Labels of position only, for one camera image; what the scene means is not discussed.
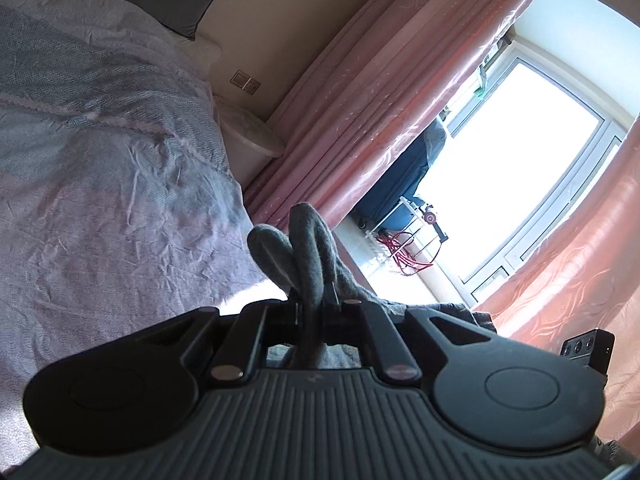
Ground white nightstand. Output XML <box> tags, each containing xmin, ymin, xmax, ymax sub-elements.
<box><xmin>214</xmin><ymin>96</ymin><xmax>287</xmax><ymax>188</ymax></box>

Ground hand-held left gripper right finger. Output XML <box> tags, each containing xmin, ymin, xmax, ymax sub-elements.
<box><xmin>321</xmin><ymin>299</ymin><xmax>482</xmax><ymax>386</ymax></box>

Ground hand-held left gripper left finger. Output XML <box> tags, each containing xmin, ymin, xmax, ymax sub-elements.
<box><xmin>149</xmin><ymin>299</ymin><xmax>302</xmax><ymax>387</ymax></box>

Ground wall switch plate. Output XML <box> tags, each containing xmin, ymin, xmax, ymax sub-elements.
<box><xmin>229</xmin><ymin>69</ymin><xmax>262</xmax><ymax>97</ymax></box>

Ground grey t-shirt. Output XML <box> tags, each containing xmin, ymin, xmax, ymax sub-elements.
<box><xmin>247</xmin><ymin>202</ymin><xmax>501</xmax><ymax>370</ymax></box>

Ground red and white wire rack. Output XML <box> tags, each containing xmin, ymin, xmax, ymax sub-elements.
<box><xmin>367</xmin><ymin>197</ymin><xmax>451</xmax><ymax>277</ymax></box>

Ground pink curtain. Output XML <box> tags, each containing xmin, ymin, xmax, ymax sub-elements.
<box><xmin>244</xmin><ymin>0</ymin><xmax>560</xmax><ymax>228</ymax></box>
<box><xmin>471</xmin><ymin>112</ymin><xmax>640</xmax><ymax>448</ymax></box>

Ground dark blue suitcase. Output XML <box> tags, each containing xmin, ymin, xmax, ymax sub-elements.
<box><xmin>350</xmin><ymin>117</ymin><xmax>449</xmax><ymax>235</ymax></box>

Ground window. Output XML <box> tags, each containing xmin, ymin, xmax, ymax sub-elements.
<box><xmin>412</xmin><ymin>34</ymin><xmax>628</xmax><ymax>307</ymax></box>

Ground white pillow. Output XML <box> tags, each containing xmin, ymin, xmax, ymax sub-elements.
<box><xmin>172</xmin><ymin>32</ymin><xmax>224</xmax><ymax>70</ymax></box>

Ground bed with pink bedspread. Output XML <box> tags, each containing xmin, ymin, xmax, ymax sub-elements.
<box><xmin>0</xmin><ymin>0</ymin><xmax>273</xmax><ymax>466</ymax></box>

